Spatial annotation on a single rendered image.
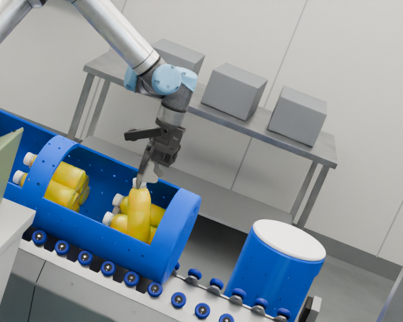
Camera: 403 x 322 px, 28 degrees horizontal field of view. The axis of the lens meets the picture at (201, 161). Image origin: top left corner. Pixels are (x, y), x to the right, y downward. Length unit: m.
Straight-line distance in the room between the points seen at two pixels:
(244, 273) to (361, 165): 2.95
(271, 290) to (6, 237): 1.17
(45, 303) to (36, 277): 0.09
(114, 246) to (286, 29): 3.44
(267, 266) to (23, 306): 0.84
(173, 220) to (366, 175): 3.59
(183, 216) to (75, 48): 3.61
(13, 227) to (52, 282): 0.46
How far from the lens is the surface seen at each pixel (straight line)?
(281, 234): 2.90
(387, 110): 5.63
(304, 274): 2.83
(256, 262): 2.82
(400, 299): 1.98
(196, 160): 5.74
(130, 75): 2.15
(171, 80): 2.02
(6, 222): 2.01
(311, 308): 2.34
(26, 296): 2.48
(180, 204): 2.28
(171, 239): 2.24
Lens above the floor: 2.02
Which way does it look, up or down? 17 degrees down
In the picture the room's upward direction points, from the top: 21 degrees clockwise
